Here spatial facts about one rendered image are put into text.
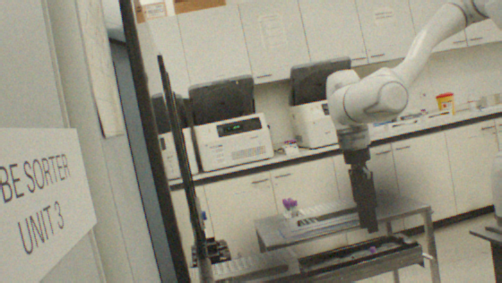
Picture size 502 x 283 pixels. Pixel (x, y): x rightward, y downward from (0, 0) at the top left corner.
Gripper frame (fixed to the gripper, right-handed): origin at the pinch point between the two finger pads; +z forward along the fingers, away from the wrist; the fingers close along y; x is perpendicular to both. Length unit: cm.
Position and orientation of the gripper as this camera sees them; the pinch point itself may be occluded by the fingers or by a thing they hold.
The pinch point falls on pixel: (367, 218)
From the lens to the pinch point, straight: 133.0
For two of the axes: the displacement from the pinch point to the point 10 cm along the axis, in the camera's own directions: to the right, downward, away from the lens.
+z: 2.0, 9.8, 0.5
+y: 1.2, 0.3, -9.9
